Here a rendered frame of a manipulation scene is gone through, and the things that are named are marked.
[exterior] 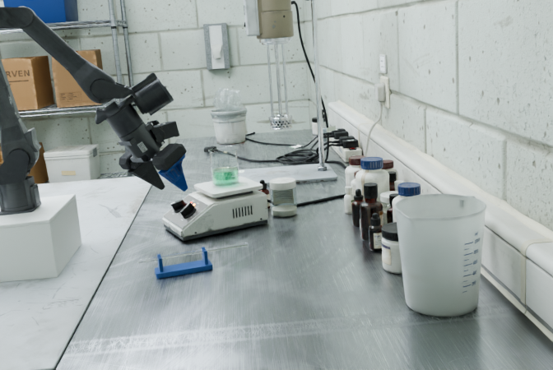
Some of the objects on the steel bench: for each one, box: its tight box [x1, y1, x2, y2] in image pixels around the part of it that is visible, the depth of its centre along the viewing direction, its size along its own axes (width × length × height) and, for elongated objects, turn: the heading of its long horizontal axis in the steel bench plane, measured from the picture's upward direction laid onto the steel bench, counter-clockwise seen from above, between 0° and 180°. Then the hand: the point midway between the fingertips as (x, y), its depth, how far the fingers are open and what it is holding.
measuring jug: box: [394, 193, 486, 317], centre depth 97 cm, size 18×13×15 cm
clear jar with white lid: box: [269, 178, 298, 218], centre depth 149 cm, size 6×6×8 cm
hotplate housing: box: [162, 190, 268, 241], centre depth 143 cm, size 22×13×8 cm, turn 136°
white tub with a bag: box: [210, 87, 248, 145], centre depth 253 cm, size 14×14×21 cm
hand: (164, 176), depth 134 cm, fingers open, 9 cm apart
